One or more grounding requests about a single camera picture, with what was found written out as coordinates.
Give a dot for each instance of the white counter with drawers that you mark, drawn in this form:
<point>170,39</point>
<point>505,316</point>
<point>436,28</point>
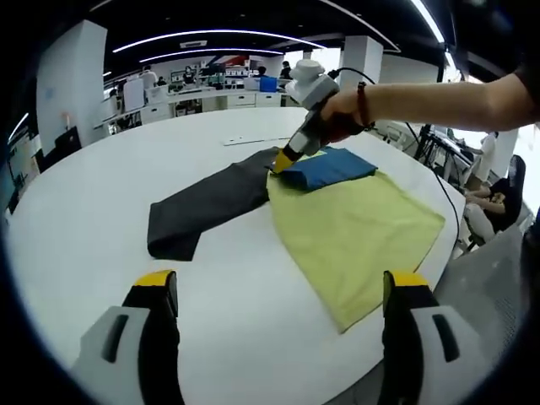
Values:
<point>211,101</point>

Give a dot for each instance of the yellow grey blue garment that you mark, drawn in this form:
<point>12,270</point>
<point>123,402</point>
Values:
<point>350,228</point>

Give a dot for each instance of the white standing board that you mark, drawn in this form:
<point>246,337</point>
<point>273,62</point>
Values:
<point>134,93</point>

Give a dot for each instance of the long ceiling light strip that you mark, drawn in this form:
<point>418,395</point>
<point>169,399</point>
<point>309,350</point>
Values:
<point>219,31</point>
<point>215,51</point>

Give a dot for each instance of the ceiling air vent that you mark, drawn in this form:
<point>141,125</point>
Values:
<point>193,43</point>

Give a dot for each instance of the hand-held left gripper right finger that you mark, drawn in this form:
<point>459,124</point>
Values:
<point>426,358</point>

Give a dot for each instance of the bright window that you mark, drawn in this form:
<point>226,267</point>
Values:
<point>318,55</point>

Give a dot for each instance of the black cabinet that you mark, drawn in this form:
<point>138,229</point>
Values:
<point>63,145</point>

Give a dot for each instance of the white template sheet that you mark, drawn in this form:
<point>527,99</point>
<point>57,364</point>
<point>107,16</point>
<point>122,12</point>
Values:
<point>253,141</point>

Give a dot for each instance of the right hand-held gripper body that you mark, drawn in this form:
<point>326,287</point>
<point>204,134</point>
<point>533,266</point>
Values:
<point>314,90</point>

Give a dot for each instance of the white square pillar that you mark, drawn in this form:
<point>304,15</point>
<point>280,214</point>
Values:
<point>71,80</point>
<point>363,59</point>

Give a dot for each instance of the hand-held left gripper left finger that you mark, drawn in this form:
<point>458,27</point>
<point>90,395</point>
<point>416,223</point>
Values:
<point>122,358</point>

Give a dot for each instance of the person's dark shirt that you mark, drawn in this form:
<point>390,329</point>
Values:
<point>532,69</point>

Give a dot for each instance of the blue box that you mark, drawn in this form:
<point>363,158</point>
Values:
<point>268,84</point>

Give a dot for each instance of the grey mesh chair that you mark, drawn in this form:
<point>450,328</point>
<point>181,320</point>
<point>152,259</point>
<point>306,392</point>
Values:
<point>481,291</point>

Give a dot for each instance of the small pale orange object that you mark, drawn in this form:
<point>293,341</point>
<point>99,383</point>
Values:
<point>66,119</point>

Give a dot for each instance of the person's right hand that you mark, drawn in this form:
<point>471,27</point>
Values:
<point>341,114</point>

